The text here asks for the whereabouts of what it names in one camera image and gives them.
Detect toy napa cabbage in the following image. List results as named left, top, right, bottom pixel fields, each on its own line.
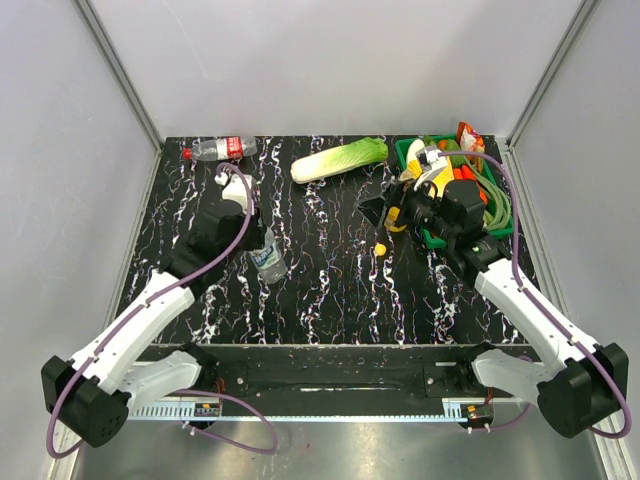
left=290, top=137, right=389, bottom=184

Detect toy orange carrot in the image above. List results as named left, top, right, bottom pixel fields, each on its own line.
left=452, top=164, right=488, bottom=205

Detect green plastic basket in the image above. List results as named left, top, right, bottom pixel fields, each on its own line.
left=393, top=134, right=513, bottom=250

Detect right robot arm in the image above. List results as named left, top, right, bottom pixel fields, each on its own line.
left=358, top=180, right=632, bottom=439

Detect clear blue-cap water bottle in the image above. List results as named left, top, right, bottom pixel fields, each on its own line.
left=249, top=228, right=288, bottom=284

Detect yellow bottle cap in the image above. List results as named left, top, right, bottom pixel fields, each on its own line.
left=374, top=243, right=387, bottom=256

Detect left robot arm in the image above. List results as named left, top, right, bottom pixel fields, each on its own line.
left=41, top=197, right=265, bottom=447

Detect red-label soda bottle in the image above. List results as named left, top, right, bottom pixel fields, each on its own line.
left=182, top=136, right=257, bottom=162

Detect purple cable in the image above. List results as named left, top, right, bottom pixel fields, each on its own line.
left=434, top=149, right=631, bottom=440
left=45, top=162, right=279, bottom=459

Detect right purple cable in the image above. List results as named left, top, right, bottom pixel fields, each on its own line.
left=434, top=149, right=631, bottom=440

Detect toy white radish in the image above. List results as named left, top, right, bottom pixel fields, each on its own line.
left=405, top=138, right=425, bottom=164

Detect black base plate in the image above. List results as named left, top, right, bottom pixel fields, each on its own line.
left=202, top=345, right=487, bottom=419

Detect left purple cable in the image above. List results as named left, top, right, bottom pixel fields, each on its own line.
left=45, top=162, right=279, bottom=459

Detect yellow juice bottle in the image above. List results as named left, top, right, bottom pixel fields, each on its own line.
left=383, top=206, right=407, bottom=233

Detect toy green beans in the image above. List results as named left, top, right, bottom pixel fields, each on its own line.
left=446, top=155, right=512, bottom=232

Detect red snack packet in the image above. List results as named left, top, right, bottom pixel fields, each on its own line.
left=457, top=122, right=485, bottom=153

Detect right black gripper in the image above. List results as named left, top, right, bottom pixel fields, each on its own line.
left=354, top=171, right=457, bottom=243

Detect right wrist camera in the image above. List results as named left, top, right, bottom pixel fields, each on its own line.
left=407, top=146, right=447, bottom=191

